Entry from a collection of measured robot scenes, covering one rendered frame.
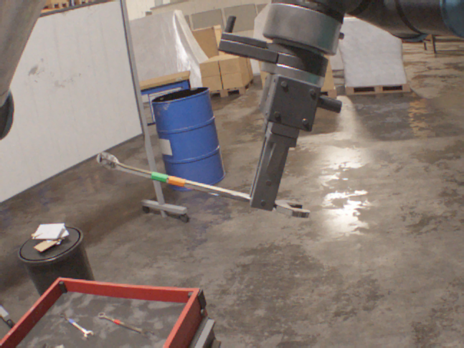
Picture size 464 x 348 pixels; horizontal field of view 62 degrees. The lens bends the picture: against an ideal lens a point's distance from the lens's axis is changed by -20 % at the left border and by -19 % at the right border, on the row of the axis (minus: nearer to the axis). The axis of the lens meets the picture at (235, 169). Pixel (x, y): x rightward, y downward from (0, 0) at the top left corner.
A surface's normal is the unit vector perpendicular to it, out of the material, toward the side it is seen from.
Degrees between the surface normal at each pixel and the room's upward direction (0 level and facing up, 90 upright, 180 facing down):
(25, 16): 144
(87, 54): 90
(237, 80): 90
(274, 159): 111
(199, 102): 90
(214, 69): 90
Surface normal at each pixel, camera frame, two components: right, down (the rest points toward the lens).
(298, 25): -0.22, 0.15
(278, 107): 0.01, 0.21
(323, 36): 0.42, 0.29
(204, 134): 0.63, 0.15
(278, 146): -0.11, 0.65
